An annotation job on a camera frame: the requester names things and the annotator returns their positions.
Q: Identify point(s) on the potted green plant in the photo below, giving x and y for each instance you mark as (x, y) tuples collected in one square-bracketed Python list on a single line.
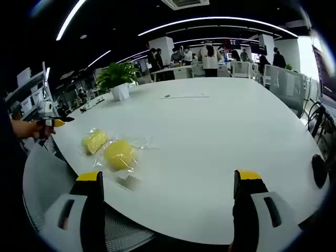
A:
[(116, 76)]

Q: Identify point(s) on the grey mesh office chair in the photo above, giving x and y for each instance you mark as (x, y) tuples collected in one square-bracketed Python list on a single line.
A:
[(44, 168)]

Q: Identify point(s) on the clear silicone block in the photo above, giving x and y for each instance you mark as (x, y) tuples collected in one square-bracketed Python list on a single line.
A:
[(128, 181)]

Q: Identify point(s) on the thick ceiling light strip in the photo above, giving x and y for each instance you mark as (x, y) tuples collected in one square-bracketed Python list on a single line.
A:
[(71, 19)]

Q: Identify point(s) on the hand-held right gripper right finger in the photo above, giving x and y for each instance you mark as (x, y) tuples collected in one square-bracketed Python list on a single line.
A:
[(246, 210)]

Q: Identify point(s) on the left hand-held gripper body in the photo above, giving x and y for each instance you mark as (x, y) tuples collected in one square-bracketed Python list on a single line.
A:
[(46, 107)]

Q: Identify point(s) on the ceiling air conditioner vent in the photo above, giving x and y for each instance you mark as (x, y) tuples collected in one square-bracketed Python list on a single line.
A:
[(185, 3)]

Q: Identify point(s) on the white background chair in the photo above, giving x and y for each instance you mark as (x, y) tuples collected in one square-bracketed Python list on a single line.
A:
[(242, 68)]

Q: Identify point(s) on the thin ceiling light strip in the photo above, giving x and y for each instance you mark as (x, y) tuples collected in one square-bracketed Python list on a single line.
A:
[(218, 19)]

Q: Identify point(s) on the person's left hand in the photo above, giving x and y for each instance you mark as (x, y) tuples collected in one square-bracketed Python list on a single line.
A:
[(27, 130)]

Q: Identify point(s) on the white storage shelf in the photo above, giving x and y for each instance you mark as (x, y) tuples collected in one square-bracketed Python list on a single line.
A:
[(29, 86)]

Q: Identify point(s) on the dark monitor screen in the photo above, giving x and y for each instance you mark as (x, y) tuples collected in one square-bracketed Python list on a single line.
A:
[(326, 76)]

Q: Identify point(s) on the black chair armrest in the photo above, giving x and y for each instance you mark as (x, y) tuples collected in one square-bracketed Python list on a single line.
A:
[(319, 170)]

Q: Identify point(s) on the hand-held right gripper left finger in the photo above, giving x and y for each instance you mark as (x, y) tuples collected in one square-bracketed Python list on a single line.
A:
[(92, 210)]

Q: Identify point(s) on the yellow square silicone block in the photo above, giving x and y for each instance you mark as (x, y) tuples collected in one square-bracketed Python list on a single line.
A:
[(94, 141)]

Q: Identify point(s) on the white background desk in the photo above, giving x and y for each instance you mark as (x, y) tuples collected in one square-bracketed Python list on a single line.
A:
[(176, 72)]

